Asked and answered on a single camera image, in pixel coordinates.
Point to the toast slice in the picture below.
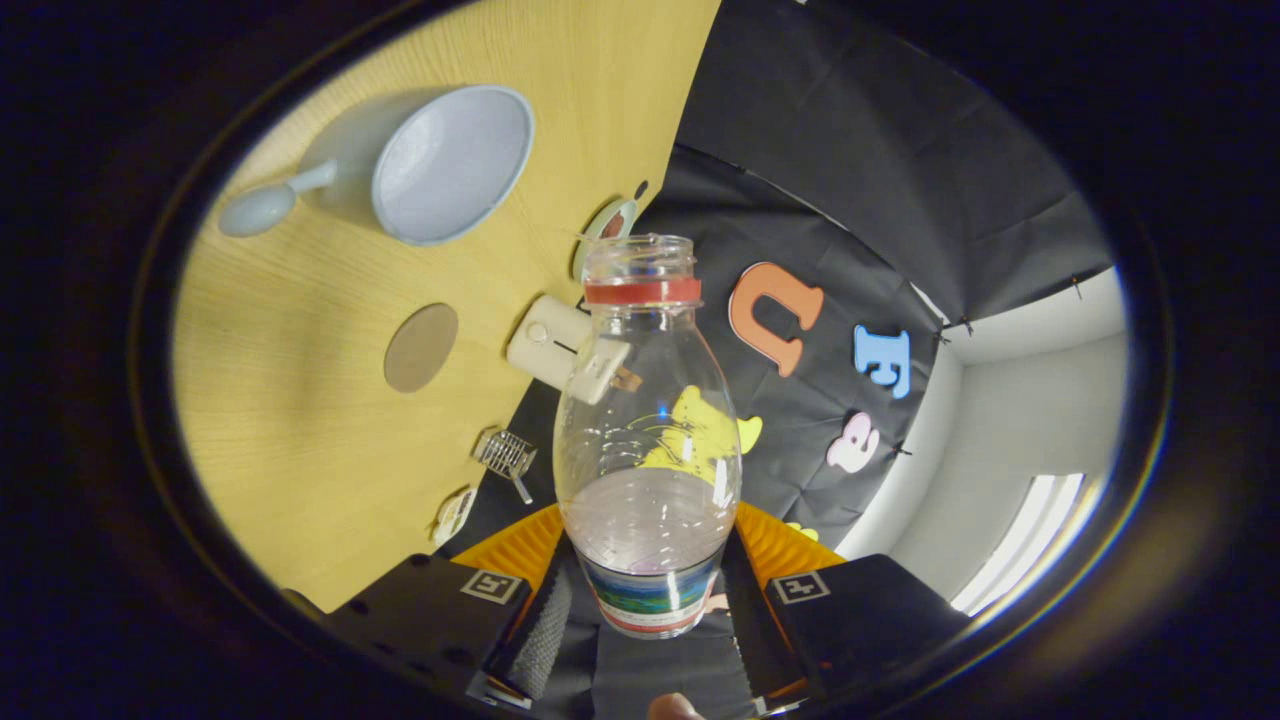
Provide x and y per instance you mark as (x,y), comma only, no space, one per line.
(627,380)

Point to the brown sausage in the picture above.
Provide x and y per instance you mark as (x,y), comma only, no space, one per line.
(612,224)

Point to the white divided snack tray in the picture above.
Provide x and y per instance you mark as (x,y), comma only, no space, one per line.
(455,515)

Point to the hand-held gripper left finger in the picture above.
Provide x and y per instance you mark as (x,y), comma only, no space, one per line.
(545,630)

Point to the white toaster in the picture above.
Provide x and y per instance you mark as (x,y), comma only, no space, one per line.
(540,345)

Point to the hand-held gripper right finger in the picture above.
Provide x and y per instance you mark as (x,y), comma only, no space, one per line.
(752,630)

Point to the white ceramic cup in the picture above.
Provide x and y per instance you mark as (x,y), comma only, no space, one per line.
(450,165)

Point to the large ceiling light panel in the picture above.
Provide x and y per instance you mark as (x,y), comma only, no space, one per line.
(1020,545)

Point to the clear plastic juice bottle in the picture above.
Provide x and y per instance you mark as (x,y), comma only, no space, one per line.
(650,550)

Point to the wooden table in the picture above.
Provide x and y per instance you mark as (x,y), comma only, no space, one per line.
(300,460)

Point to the pale green plate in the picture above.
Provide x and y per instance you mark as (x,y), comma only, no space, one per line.
(590,235)

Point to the round brown coaster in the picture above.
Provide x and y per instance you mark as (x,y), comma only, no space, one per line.
(421,348)

